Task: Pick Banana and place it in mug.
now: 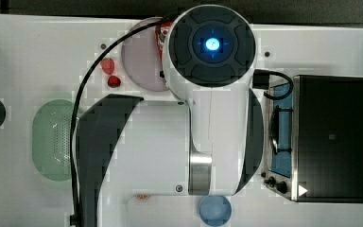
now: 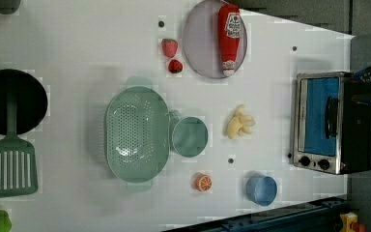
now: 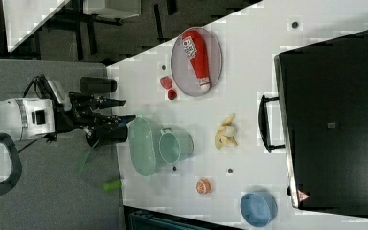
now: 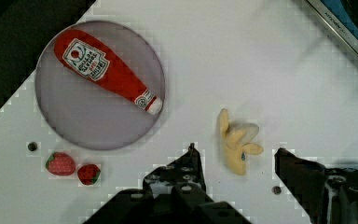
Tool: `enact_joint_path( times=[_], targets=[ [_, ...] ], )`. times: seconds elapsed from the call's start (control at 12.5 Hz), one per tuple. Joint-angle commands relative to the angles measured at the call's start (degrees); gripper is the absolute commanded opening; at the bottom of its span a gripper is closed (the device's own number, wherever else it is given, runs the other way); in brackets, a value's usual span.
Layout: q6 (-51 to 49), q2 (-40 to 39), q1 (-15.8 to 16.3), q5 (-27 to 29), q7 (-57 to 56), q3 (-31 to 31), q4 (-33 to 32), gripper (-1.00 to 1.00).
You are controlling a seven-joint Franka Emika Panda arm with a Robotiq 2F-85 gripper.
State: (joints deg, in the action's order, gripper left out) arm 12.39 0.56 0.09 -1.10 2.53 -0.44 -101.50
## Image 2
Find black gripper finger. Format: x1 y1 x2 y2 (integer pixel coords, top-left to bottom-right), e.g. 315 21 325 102
352 94 371 106
353 67 371 83

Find yellow plush peeled banana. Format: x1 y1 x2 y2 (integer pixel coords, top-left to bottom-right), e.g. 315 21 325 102
226 104 255 139

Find green plastic mug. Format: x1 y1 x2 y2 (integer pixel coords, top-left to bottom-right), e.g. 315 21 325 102
169 110 209 158

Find silver black toaster oven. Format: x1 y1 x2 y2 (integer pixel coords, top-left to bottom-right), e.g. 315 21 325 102
293 72 371 175

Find yellow orange toy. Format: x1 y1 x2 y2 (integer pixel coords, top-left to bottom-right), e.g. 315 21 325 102
339 212 366 232

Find blue plastic cup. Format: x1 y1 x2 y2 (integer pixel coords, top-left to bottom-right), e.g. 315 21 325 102
245 175 277 206

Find red plush ketchup bottle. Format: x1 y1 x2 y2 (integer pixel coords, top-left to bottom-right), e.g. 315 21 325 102
217 4 242 76

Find orange slice toy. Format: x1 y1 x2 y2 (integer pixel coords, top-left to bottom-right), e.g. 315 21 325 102
194 174 213 191

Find dark red plush strawberry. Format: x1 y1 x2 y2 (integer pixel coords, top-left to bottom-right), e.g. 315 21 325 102
168 59 184 73

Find light red plush strawberry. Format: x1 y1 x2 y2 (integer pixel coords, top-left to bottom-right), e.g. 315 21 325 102
161 38 178 58

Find green plastic colander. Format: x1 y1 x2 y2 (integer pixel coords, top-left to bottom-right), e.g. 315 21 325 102
104 76 170 193

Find black frying pan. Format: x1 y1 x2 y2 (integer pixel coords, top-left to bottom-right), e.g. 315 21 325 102
0 69 48 135

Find grey bowl at edge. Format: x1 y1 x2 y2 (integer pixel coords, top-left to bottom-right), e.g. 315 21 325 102
0 0 21 15

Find green slotted spatula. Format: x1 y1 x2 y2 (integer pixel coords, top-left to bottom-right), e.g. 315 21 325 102
0 97 39 198

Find blue metal frame rail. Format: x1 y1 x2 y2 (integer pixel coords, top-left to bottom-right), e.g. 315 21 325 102
165 197 350 232

